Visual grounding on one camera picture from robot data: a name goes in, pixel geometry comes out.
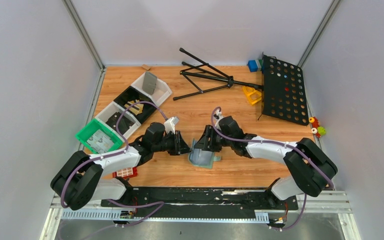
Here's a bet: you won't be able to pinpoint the grey card holder in bin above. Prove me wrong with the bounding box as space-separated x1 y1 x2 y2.
142 71 158 95

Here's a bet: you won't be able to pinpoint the black folding tripod stand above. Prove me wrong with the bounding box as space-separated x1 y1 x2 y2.
172 47 265 101

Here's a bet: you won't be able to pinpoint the small wooden block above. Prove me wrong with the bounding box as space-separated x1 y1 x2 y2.
141 64 152 71

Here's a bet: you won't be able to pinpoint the green plastic bin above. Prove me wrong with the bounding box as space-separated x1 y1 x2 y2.
75 118 124 154

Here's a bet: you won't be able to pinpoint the red white toy block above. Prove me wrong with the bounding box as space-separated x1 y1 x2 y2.
112 167 138 179

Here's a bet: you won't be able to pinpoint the blue toy block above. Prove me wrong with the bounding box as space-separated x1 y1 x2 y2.
247 59 263 73

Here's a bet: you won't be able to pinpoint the white plastic bin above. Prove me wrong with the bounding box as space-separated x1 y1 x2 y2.
130 72 173 107
95 101 141 139

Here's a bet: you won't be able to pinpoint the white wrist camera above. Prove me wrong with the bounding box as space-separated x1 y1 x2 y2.
163 116 179 134
213 111 224 130

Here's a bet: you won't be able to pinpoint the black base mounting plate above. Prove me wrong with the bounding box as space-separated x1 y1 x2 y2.
119 186 299 219

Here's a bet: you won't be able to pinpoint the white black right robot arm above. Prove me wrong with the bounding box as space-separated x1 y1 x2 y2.
193 116 338 204

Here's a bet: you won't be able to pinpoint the gold cards in black bin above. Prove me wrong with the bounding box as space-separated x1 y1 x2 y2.
124 99 144 115

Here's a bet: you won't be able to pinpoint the silver cards in green bin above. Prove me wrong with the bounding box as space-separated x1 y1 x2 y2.
86 129 114 154

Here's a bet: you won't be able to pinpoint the yellow plastic toy frame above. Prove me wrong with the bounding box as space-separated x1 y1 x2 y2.
242 86 262 106

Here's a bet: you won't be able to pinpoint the red yellow green toy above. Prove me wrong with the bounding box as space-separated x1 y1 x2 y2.
308 116 327 139

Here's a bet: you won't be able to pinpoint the black item in white bin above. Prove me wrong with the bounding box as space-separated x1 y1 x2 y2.
105 112 134 135

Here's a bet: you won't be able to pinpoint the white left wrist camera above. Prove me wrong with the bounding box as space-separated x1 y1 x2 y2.
163 116 179 134

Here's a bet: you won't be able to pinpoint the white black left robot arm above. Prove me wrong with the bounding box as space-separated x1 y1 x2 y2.
50 122 192 211

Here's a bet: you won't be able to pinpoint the black perforated music stand tray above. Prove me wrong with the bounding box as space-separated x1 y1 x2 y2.
261 54 309 126

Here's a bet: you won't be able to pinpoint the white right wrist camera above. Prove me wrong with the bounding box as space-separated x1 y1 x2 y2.
213 111 224 130

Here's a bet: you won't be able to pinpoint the black plastic bin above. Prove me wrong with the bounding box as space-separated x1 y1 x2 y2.
114 86 157 124

